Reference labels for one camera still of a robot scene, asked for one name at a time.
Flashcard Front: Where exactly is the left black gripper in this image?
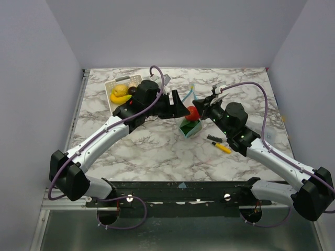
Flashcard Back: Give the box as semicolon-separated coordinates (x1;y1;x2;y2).
144;90;190;120

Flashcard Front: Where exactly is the green toy leaf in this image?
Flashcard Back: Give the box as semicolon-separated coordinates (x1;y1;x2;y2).
180;119;200;135

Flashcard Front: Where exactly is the clear zip top bag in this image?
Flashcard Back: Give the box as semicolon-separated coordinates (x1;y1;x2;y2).
175;84;202;138

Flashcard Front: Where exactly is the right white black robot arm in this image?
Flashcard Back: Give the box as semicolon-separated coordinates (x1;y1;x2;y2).
193;96;334;221

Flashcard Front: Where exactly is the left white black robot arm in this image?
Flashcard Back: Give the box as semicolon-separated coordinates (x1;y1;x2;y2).
49;80;190;207

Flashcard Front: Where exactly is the black comb strip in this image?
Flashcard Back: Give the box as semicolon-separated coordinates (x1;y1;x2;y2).
207;134;223;143

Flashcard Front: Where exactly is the yellow black utility knife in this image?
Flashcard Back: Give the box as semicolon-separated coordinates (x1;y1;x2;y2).
212;142;231;154

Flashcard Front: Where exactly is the white plastic basket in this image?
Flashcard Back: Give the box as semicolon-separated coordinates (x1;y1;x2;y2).
105;75;142;113

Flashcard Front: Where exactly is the yellow toy pear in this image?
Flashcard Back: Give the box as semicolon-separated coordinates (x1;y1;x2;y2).
112;84;128;97

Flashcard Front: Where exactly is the yellow toy banana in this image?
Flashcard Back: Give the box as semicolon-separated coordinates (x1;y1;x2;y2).
109;94;132;105

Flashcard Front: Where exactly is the clear plastic screw box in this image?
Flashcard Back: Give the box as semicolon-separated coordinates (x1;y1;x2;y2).
247;120;287;146

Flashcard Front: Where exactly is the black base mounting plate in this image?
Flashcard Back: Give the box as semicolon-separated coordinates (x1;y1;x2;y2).
86;178;271;218

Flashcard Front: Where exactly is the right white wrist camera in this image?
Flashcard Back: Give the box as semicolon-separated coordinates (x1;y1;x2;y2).
210;82;228;105

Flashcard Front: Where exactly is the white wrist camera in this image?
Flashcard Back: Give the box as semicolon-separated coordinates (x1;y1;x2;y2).
210;82;228;105
149;74;171;86

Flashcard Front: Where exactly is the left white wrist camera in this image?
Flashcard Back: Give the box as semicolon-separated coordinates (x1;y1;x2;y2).
149;74;171;86

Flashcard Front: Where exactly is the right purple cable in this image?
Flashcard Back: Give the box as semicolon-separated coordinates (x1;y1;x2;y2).
219;81;335;227

